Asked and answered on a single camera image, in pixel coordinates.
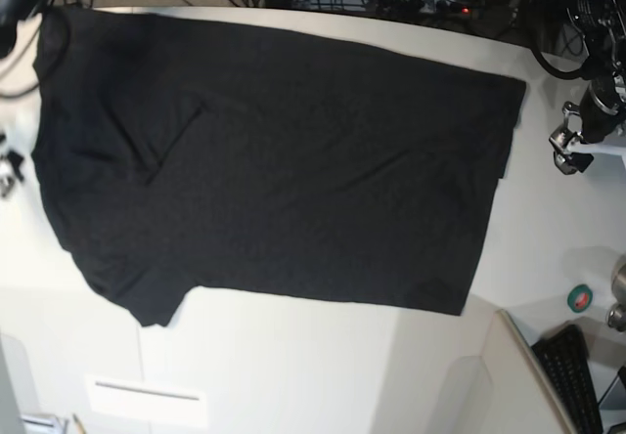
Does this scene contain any black keyboard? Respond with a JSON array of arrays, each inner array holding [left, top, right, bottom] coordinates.
[[532, 325, 604, 434]]

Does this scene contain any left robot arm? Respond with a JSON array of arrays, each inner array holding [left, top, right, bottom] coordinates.
[[519, 0, 625, 175]]

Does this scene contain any silver metal cylinder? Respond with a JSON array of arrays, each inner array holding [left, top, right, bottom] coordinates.
[[606, 265, 626, 333]]

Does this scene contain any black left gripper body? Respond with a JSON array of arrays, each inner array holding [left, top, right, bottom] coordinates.
[[579, 76, 625, 144]]

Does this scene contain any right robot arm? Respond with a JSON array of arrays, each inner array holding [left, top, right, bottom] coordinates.
[[1, 0, 55, 199]]

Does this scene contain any green tape roll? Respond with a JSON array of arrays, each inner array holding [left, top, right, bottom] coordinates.
[[566, 284, 594, 314]]

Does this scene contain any pencil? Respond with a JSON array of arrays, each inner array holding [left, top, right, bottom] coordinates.
[[72, 413, 87, 434]]

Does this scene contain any black t-shirt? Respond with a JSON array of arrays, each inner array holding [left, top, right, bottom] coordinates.
[[32, 8, 526, 326]]

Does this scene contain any black power strip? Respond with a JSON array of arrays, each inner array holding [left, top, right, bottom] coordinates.
[[364, 0, 486, 18]]

